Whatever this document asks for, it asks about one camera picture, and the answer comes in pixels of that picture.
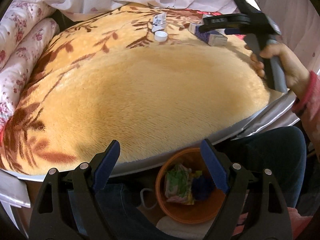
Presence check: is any silver green snack bag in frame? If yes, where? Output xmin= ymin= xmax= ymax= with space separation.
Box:
xmin=164 ymin=163 xmax=195 ymax=205

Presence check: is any right forearm pink sleeve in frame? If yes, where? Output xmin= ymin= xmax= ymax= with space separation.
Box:
xmin=292 ymin=71 xmax=320 ymax=160

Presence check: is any orange trash bucket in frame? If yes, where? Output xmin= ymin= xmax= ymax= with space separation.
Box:
xmin=155 ymin=148 xmax=225 ymax=224

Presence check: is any person's right hand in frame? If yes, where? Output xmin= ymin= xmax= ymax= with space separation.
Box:
xmin=259 ymin=43 xmax=310 ymax=100

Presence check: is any blue white medicine box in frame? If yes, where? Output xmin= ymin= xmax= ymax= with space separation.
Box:
xmin=188 ymin=23 xmax=228 ymax=46

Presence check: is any white bottle cap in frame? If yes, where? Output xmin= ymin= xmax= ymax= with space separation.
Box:
xmin=154 ymin=31 xmax=168 ymax=42

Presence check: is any small white tube wrapper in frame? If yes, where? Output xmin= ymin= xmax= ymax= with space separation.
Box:
xmin=151 ymin=12 xmax=167 ymax=33

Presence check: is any yellow floral plush blanket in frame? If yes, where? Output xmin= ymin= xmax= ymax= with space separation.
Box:
xmin=1 ymin=4 xmax=270 ymax=175

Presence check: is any folded pink floral quilt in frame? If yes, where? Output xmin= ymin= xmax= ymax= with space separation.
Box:
xmin=1 ymin=1 xmax=59 ymax=128

